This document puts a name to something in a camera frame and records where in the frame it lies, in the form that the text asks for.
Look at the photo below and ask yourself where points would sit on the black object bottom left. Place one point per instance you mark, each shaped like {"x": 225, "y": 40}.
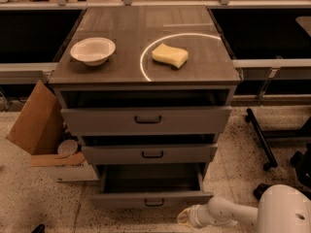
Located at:
{"x": 39, "y": 229}

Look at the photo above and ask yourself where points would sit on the black office chair base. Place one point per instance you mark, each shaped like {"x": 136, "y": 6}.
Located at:
{"x": 302, "y": 166}

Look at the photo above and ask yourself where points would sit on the grey bottom drawer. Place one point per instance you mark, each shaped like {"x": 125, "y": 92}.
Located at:
{"x": 150, "y": 186}

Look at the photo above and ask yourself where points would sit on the round lid in box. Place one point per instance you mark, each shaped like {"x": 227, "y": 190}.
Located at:
{"x": 67, "y": 147}

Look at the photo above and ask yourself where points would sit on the open cardboard box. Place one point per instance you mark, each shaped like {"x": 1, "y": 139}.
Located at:
{"x": 39, "y": 130}

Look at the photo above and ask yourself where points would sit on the grey drawer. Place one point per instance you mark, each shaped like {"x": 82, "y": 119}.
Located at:
{"x": 146, "y": 121}
{"x": 149, "y": 154}
{"x": 150, "y": 186}

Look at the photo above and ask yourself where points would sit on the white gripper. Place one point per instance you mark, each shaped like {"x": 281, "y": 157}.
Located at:
{"x": 196, "y": 216}

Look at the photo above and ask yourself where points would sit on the grey middle drawer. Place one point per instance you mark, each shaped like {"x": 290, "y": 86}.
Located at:
{"x": 149, "y": 154}

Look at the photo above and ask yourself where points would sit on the white bowl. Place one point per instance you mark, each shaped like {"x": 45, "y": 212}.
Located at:
{"x": 93, "y": 51}

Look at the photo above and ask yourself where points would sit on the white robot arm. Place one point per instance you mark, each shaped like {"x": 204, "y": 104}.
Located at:
{"x": 281, "y": 209}

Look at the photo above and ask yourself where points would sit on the grey top drawer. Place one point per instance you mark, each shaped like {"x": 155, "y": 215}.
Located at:
{"x": 146, "y": 121}

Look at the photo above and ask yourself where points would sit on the yellow sponge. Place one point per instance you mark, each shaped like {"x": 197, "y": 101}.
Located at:
{"x": 175, "y": 57}

